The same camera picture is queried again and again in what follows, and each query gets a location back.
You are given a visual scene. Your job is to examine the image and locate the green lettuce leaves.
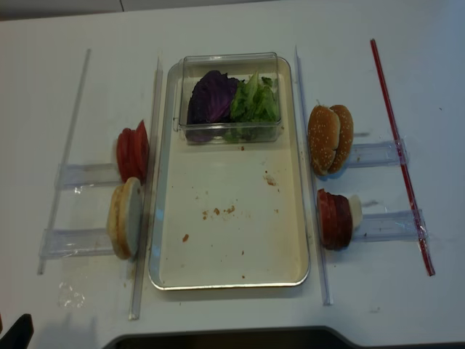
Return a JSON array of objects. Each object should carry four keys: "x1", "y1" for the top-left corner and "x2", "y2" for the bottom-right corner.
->
[{"x1": 225, "y1": 71, "x2": 279, "y2": 143}]

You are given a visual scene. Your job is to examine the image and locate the clear rail far left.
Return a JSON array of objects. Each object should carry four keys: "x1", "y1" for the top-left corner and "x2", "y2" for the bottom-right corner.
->
[{"x1": 37, "y1": 48, "x2": 92, "y2": 276}]

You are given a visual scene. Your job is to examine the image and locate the clear holder lower right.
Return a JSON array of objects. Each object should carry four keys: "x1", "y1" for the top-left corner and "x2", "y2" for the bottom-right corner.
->
[{"x1": 351, "y1": 210, "x2": 418, "y2": 242}]

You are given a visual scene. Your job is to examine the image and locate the clear holder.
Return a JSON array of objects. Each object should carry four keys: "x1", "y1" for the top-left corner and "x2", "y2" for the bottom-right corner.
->
[
  {"x1": 39, "y1": 228, "x2": 114, "y2": 260},
  {"x1": 54, "y1": 164, "x2": 121, "y2": 190},
  {"x1": 344, "y1": 140, "x2": 409, "y2": 168},
  {"x1": 351, "y1": 210, "x2": 418, "y2": 242}
]

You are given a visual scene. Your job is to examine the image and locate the black object bottom left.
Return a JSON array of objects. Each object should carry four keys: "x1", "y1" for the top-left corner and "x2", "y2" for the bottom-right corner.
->
[{"x1": 0, "y1": 313, "x2": 34, "y2": 349}]

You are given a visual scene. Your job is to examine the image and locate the red plastic rail strip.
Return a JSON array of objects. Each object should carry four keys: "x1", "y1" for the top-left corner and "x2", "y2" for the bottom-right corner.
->
[{"x1": 370, "y1": 39, "x2": 436, "y2": 276}]

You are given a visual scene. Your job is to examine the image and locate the sesame bun top front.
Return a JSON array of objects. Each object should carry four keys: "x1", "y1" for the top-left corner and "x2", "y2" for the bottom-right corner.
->
[{"x1": 307, "y1": 105, "x2": 341, "y2": 176}]

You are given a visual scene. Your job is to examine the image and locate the clear rail right of tray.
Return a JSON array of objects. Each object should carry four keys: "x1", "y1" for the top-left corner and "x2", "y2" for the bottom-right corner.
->
[{"x1": 294, "y1": 46, "x2": 333, "y2": 306}]

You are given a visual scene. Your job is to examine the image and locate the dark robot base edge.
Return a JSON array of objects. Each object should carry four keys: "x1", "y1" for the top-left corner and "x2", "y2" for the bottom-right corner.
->
[{"x1": 105, "y1": 328, "x2": 359, "y2": 348}]

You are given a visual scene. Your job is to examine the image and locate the sesame bun top rear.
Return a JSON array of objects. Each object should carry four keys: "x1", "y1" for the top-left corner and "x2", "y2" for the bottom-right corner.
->
[{"x1": 328, "y1": 105, "x2": 354, "y2": 174}]

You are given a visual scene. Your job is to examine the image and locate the clear holder upper right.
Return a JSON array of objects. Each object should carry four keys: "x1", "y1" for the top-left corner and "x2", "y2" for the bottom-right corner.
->
[{"x1": 344, "y1": 140, "x2": 409, "y2": 168}]

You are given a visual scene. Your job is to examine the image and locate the white cheese slice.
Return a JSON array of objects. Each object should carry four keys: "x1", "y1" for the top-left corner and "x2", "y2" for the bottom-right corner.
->
[{"x1": 348, "y1": 195, "x2": 363, "y2": 230}]

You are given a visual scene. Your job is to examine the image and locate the clear holder lower left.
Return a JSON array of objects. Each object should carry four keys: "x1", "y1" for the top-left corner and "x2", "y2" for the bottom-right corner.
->
[{"x1": 39, "y1": 228, "x2": 114, "y2": 260}]

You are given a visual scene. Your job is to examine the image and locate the sesame bun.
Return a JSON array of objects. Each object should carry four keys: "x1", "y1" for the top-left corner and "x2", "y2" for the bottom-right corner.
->
[
  {"x1": 307, "y1": 105, "x2": 341, "y2": 176},
  {"x1": 328, "y1": 105, "x2": 354, "y2": 174}
]

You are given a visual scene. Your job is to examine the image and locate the red tomato slices stack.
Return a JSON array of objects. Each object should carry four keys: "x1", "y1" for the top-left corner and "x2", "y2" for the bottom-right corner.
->
[{"x1": 116, "y1": 120, "x2": 150, "y2": 184}]

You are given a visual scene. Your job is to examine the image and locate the clear plastic salad container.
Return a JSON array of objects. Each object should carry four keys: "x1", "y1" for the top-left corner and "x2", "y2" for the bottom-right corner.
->
[{"x1": 174, "y1": 52, "x2": 282, "y2": 145}]

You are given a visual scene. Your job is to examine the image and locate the cream metal tray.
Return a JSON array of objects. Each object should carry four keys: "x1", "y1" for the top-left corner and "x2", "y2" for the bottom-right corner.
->
[{"x1": 148, "y1": 58, "x2": 312, "y2": 291}]

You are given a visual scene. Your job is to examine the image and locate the pale bun bottom slice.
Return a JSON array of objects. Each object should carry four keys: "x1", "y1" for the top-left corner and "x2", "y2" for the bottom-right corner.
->
[{"x1": 117, "y1": 177, "x2": 142, "y2": 260}]

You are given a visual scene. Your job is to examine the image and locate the purple cabbage leaf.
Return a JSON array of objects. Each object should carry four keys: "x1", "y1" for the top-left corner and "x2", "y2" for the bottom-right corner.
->
[{"x1": 187, "y1": 70, "x2": 240, "y2": 125}]

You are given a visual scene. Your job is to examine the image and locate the red tomato slice right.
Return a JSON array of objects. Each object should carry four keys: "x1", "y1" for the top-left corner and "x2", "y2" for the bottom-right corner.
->
[{"x1": 317, "y1": 189, "x2": 337, "y2": 249}]

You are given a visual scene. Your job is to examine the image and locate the clear holder upper left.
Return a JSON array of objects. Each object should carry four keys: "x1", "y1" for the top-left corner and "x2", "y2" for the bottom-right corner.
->
[{"x1": 54, "y1": 164, "x2": 121, "y2": 190}]

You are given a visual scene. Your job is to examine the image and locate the dark red meat patties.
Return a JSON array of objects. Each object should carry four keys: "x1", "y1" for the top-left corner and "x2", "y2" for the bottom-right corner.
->
[{"x1": 325, "y1": 193, "x2": 353, "y2": 250}]

